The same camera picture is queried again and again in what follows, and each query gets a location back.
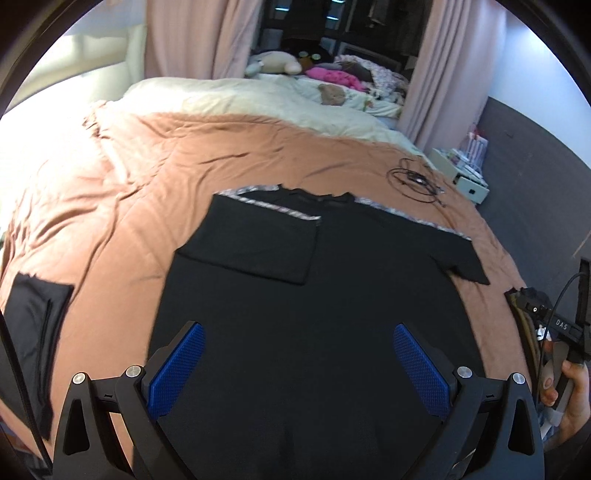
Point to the folded black clothes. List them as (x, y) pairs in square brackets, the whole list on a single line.
[(32, 332)]

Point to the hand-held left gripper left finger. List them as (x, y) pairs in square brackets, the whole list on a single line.
[(178, 369)]

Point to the pink curtain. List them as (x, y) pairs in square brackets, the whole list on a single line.
[(194, 37), (443, 69)]

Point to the cream duvet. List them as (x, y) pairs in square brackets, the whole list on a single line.
[(231, 97)]

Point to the white drawer unit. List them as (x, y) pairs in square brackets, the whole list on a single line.
[(466, 182)]

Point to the brown teddy bear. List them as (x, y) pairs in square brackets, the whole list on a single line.
[(332, 94)]

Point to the brown blanket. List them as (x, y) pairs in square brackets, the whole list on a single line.
[(138, 184)]

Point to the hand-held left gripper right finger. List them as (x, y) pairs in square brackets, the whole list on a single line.
[(420, 369)]

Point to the person's right hand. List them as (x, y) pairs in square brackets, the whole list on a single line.
[(577, 397)]

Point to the pink cloth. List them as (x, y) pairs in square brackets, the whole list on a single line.
[(334, 76)]

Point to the black t-shirt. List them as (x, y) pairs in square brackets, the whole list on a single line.
[(300, 323)]

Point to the white plush toy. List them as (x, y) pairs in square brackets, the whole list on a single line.
[(272, 62)]

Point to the floral bedding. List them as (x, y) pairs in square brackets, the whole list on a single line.
[(383, 87)]

